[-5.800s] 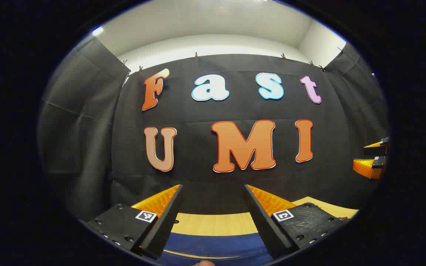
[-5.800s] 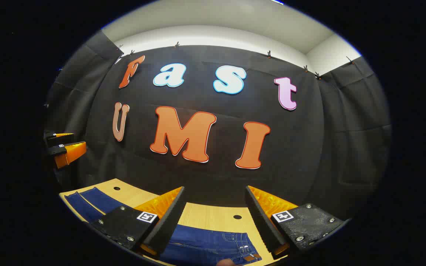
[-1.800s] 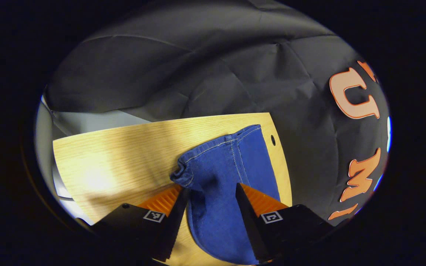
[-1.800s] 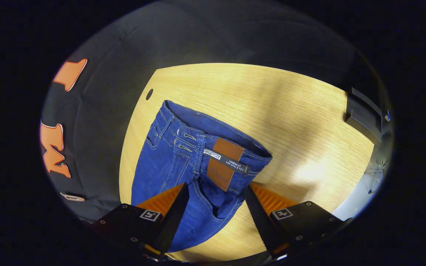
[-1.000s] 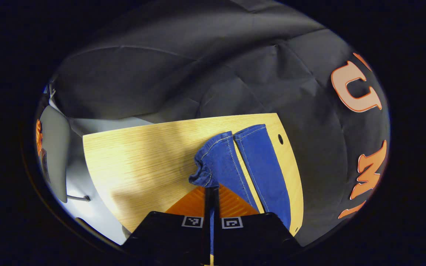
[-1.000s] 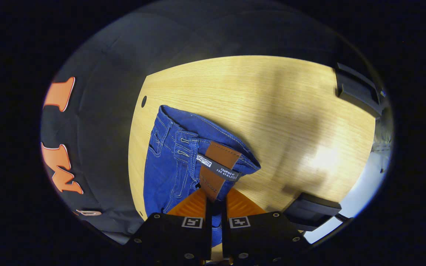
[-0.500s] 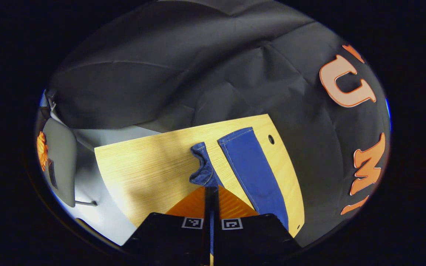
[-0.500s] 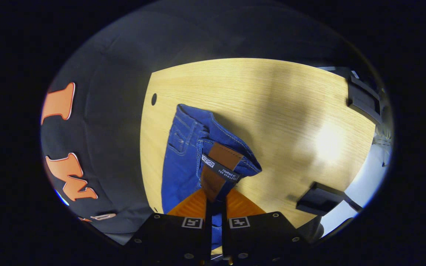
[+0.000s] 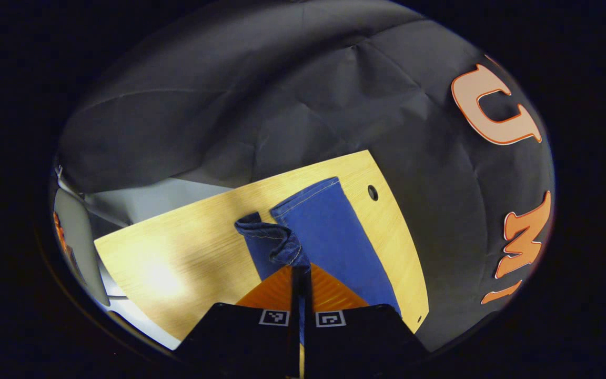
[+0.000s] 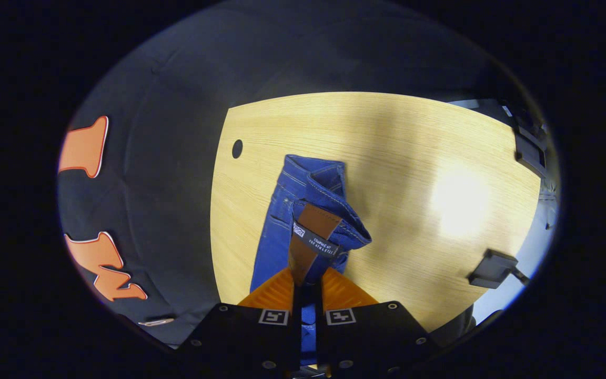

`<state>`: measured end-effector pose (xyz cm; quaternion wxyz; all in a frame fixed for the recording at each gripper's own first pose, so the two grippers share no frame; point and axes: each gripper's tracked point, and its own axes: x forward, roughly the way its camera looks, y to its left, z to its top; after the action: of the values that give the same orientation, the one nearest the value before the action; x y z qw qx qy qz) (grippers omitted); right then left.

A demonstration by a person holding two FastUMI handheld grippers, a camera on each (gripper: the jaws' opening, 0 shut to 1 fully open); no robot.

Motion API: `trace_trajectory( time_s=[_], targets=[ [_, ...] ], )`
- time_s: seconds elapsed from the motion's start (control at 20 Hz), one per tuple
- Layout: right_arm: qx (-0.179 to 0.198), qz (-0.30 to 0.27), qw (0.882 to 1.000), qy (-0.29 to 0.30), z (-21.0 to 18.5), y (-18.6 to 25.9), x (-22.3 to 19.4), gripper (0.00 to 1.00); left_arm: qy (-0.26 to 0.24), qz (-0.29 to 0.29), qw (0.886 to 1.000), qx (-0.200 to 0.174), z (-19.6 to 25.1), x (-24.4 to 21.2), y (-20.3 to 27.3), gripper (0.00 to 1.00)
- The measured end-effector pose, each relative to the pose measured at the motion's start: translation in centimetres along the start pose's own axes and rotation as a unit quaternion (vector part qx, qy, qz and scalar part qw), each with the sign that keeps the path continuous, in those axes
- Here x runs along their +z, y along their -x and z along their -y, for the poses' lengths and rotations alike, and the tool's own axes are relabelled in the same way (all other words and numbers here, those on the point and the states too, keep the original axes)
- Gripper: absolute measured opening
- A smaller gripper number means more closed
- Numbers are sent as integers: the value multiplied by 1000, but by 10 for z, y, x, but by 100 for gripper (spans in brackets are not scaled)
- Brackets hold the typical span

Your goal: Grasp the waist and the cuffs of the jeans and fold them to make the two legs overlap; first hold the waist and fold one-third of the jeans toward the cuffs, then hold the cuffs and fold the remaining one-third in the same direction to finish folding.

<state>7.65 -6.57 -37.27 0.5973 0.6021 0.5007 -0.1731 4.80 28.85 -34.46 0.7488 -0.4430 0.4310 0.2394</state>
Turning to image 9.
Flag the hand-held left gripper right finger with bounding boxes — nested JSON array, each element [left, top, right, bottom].
[[303, 265, 431, 379]]

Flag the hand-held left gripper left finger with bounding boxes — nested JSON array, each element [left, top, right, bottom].
[[174, 266, 304, 379]]

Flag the blue denim jeans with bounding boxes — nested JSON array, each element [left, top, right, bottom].
[[235, 177, 402, 316]]

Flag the grey upright panel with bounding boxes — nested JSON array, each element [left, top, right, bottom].
[[53, 188, 110, 307]]

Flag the grey metal bar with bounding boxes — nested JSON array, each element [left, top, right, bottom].
[[57, 167, 131, 228]]

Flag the black backdrop cloth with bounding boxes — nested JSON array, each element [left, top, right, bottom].
[[56, 0, 555, 352]]

